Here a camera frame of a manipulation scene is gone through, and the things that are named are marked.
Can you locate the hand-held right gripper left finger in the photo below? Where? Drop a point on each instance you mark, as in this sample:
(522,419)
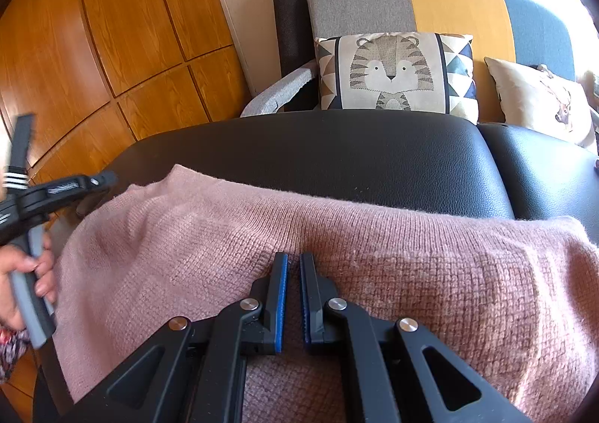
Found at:
(282,306)

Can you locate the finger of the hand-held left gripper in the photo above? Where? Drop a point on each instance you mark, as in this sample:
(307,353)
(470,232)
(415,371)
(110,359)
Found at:
(79,186)

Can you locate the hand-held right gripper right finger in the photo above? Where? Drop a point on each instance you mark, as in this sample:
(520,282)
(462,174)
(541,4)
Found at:
(306,306)

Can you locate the pink knit sweater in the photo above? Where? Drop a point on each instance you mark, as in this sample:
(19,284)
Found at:
(421,273)

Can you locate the person's left hand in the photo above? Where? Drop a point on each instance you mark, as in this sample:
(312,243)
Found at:
(9,273)

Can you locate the dark round table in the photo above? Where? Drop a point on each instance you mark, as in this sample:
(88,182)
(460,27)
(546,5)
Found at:
(327,156)

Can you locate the orange wooden wardrobe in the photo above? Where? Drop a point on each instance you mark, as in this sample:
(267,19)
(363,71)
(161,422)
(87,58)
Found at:
(117,30)

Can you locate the tiger print cushion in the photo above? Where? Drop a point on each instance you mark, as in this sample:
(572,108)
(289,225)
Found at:
(393,72)

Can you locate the rolled black mat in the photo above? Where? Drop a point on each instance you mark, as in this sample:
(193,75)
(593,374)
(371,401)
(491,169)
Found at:
(290,20)

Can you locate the grey yellow blue sofa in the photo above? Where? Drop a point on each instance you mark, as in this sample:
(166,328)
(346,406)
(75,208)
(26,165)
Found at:
(360,2)

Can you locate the deer print cushion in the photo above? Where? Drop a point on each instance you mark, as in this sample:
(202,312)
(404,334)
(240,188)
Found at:
(538,95)

